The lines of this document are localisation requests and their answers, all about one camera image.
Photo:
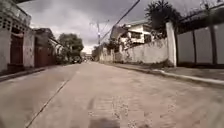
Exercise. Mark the grey concrete road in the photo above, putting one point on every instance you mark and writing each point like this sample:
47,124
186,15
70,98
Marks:
110,93

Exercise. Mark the utility pole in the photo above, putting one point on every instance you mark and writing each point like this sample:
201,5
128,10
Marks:
98,33

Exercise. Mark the vehicle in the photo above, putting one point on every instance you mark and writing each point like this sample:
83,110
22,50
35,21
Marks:
76,59

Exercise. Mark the white house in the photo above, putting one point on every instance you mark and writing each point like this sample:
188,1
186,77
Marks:
136,33

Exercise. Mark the green tree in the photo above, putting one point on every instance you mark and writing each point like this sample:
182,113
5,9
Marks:
70,41

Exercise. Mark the building with red gate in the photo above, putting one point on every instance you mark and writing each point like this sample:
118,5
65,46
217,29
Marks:
43,53

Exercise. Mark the palm tree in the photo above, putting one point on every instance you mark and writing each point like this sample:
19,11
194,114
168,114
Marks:
161,13

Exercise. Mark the grey panel fence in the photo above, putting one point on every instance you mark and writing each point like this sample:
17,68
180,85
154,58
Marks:
200,43

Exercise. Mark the concrete kerb strip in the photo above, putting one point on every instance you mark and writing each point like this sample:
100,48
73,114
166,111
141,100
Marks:
20,74

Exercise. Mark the grey building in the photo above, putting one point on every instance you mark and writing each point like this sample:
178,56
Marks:
13,33

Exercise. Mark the white wall with pillar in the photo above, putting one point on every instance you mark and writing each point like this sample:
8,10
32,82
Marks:
146,51

